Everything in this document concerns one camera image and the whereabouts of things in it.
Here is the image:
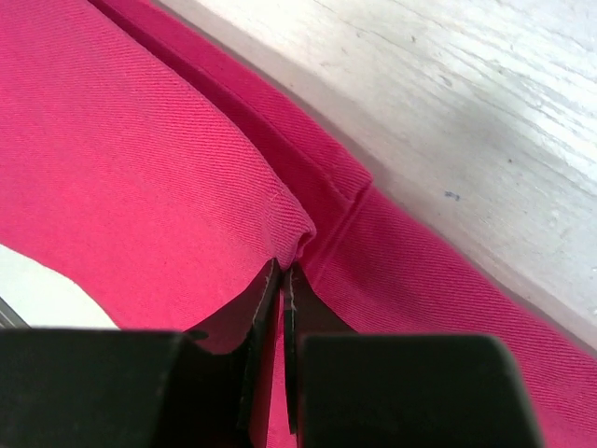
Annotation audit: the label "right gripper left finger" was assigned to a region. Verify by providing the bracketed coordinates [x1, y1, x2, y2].
[1, 259, 282, 447]

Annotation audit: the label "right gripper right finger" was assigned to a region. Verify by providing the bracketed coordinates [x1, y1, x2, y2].
[283, 264, 544, 447]

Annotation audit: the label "pink trousers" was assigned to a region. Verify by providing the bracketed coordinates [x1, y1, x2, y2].
[1, 1, 596, 447]

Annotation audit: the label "aluminium front rail frame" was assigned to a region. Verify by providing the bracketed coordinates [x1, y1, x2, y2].
[0, 299, 28, 329]

